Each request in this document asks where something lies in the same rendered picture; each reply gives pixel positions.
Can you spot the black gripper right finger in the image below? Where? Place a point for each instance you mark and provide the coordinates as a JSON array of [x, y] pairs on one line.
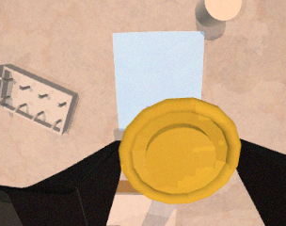
[[263, 172]]

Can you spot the white dish rack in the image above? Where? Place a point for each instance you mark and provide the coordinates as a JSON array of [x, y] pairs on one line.
[[36, 99]]

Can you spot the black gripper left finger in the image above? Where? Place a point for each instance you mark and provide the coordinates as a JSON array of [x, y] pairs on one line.
[[81, 195]]

